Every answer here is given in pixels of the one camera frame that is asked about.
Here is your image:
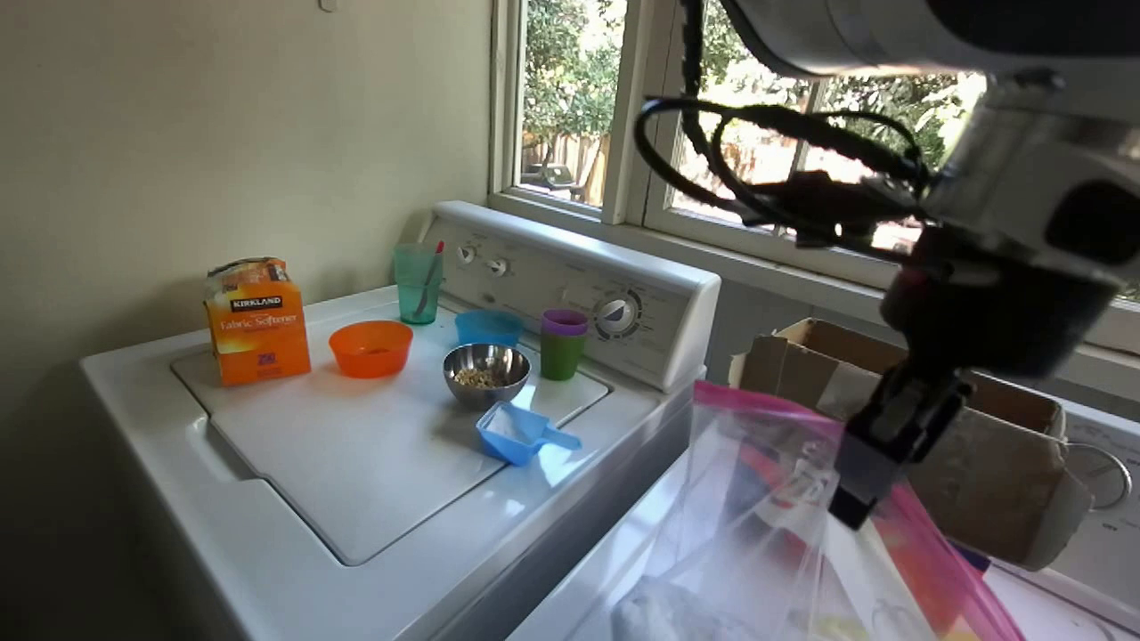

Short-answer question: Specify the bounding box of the white dryer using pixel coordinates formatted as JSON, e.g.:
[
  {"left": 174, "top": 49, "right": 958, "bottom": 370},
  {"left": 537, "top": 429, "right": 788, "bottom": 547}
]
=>
[{"left": 506, "top": 392, "right": 1140, "bottom": 641}]

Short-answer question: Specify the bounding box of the clear zip bag pink seal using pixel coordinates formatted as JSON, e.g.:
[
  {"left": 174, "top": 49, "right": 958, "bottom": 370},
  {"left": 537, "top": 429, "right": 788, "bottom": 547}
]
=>
[{"left": 613, "top": 379, "right": 1027, "bottom": 641}]

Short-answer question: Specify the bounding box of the window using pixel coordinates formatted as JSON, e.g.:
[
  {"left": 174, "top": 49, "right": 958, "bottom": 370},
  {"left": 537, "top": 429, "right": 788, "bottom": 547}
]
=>
[{"left": 487, "top": 0, "right": 1140, "bottom": 359}]

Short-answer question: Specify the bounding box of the blue plastic bowl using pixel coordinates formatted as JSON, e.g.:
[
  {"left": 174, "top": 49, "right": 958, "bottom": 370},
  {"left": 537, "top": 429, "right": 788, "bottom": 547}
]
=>
[{"left": 454, "top": 308, "right": 525, "bottom": 350}]

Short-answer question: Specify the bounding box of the blue plastic measuring scoop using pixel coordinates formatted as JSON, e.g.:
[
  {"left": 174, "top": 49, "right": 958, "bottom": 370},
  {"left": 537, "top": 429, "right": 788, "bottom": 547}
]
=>
[{"left": 475, "top": 400, "right": 583, "bottom": 467}]

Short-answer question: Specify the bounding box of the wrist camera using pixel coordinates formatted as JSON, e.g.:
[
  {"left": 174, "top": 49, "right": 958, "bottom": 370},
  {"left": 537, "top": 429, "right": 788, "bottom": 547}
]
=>
[{"left": 744, "top": 171, "right": 932, "bottom": 252}]

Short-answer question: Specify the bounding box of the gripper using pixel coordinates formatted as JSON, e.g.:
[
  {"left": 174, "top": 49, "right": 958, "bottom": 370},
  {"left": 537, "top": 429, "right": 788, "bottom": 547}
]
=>
[{"left": 828, "top": 223, "right": 1125, "bottom": 532}]

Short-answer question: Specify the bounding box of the white washing machine lid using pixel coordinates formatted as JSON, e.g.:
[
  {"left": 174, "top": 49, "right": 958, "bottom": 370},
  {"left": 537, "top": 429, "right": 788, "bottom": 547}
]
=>
[{"left": 171, "top": 298, "right": 612, "bottom": 567}]

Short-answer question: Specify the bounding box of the large washing machine dial knob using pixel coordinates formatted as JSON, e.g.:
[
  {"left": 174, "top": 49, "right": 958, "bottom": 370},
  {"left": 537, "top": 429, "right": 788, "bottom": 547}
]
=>
[{"left": 593, "top": 288, "right": 645, "bottom": 342}]

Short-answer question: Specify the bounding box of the purple plastic cup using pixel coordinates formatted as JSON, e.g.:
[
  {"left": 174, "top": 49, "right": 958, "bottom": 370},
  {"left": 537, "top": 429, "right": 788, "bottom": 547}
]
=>
[{"left": 540, "top": 308, "right": 590, "bottom": 338}]

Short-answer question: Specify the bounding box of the dryer dial knob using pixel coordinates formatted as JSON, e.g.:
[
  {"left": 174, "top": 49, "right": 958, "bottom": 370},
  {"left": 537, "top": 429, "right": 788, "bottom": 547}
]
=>
[{"left": 1063, "top": 442, "right": 1135, "bottom": 512}]

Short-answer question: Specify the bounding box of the teal translucent plastic cup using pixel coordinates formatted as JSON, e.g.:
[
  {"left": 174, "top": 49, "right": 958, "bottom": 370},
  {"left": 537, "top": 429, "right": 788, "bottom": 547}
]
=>
[{"left": 393, "top": 242, "right": 445, "bottom": 327}]

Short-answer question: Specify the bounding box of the white washing machine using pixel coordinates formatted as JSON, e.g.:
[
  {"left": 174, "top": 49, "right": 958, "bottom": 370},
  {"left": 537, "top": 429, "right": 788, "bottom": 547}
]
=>
[{"left": 80, "top": 200, "right": 722, "bottom": 641}]

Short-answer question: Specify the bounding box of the stick with pink tip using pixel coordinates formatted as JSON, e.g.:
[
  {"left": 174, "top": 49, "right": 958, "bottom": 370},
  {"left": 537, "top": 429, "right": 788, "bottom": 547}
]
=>
[{"left": 412, "top": 239, "right": 446, "bottom": 320}]

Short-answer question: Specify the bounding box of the steel bowl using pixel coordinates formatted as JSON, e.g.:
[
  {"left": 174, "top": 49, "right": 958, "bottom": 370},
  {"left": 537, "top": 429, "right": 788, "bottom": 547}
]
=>
[{"left": 442, "top": 343, "right": 533, "bottom": 413}]

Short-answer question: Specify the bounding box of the green plastic cup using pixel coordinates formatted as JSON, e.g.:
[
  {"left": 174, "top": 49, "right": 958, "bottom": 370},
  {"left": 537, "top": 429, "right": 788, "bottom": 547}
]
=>
[{"left": 539, "top": 331, "right": 587, "bottom": 383}]

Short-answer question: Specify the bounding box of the orange fabric softener box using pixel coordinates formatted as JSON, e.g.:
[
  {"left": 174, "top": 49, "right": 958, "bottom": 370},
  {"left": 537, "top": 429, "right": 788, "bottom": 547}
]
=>
[{"left": 203, "top": 256, "right": 314, "bottom": 388}]

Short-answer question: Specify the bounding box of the orange plastic bowl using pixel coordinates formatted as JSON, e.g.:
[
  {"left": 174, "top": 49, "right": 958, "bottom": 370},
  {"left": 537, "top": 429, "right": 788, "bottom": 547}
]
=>
[{"left": 328, "top": 319, "right": 415, "bottom": 380}]

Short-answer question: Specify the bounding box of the cardboard box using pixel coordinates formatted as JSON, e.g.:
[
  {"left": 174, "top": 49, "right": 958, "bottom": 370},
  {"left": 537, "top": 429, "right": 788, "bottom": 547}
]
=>
[{"left": 728, "top": 317, "right": 1095, "bottom": 573}]

